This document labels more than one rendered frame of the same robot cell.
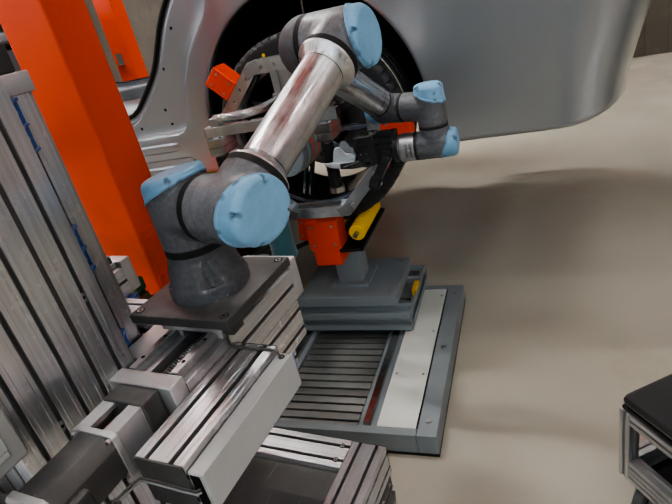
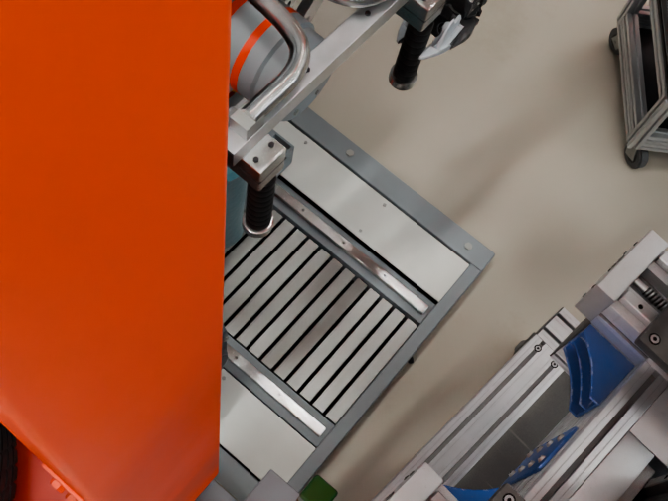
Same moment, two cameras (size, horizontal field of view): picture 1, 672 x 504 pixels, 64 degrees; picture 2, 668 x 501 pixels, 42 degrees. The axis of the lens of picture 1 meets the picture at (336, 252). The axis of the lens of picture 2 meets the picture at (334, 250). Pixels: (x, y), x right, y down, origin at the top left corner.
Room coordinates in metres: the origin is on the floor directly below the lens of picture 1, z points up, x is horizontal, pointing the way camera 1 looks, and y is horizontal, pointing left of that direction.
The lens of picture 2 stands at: (1.49, 0.78, 1.87)
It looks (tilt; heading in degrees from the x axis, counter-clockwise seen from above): 66 degrees down; 270
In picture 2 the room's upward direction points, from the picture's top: 18 degrees clockwise
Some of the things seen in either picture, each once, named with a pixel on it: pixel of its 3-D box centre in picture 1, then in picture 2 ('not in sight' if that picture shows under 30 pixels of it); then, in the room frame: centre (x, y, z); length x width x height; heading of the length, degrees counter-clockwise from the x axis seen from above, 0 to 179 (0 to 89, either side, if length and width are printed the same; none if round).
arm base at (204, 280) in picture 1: (203, 261); not in sight; (0.92, 0.24, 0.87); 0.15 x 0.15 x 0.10
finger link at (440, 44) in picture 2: (338, 157); (444, 34); (1.44, -0.07, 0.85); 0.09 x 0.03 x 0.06; 76
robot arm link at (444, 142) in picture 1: (436, 142); not in sight; (1.36, -0.32, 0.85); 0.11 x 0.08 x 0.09; 67
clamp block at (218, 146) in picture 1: (222, 143); (246, 148); (1.64, 0.25, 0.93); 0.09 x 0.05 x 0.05; 157
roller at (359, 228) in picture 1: (365, 217); not in sight; (1.80, -0.13, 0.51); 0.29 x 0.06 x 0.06; 157
